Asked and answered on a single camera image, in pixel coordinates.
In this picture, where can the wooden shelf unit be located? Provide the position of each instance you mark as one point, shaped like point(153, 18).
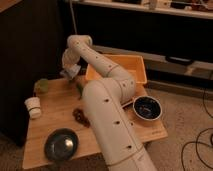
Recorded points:
point(177, 49)

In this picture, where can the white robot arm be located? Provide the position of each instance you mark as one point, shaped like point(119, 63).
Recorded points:
point(102, 101)

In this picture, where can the yellow plastic bin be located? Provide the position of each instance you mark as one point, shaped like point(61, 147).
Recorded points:
point(134, 64)

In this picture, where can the dark blue ceramic bowl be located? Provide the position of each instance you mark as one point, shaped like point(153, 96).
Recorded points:
point(147, 108)

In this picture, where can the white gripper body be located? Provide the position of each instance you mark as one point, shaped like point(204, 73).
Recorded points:
point(70, 67)

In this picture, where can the wooden table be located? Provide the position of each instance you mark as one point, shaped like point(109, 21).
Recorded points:
point(57, 106)

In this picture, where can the dark striped block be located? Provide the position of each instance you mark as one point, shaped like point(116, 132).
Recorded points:
point(127, 103)

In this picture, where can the green plastic cup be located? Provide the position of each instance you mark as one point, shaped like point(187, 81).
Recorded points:
point(41, 86)

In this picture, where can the white ribbed cup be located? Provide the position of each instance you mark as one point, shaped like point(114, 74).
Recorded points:
point(33, 107)

